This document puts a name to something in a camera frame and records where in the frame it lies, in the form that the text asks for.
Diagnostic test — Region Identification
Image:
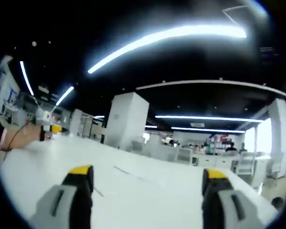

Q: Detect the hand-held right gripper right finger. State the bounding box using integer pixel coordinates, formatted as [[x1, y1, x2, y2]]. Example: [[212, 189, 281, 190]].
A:
[[202, 168, 265, 229]]

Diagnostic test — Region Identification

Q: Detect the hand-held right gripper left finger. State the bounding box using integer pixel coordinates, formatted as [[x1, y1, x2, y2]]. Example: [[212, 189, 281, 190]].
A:
[[30, 165, 95, 229]]

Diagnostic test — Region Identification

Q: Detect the white socket holder cover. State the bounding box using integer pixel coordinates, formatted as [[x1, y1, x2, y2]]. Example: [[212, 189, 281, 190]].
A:
[[93, 187, 105, 198]]

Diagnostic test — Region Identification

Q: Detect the long white socket holder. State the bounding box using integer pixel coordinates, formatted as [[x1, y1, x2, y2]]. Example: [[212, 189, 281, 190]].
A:
[[112, 165, 158, 182]]

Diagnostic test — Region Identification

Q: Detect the row of white cabinets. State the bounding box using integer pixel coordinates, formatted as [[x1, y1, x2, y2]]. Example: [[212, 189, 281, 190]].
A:
[[154, 145, 242, 168]]

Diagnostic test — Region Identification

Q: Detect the white mesh office chair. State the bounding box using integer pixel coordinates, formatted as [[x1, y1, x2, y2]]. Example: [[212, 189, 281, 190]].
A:
[[237, 152, 256, 177]]

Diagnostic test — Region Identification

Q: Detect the long ceiling light strip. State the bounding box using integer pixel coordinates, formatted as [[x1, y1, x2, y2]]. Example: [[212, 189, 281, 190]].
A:
[[154, 114, 263, 123], [171, 126, 246, 134]]

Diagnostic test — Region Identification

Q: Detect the plain white pillar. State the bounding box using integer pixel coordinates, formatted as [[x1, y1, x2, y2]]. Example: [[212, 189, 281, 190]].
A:
[[267, 98, 286, 173]]

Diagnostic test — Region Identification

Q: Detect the wide curved ceiling light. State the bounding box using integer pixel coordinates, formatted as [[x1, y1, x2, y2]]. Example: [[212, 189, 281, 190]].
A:
[[87, 24, 248, 75]]

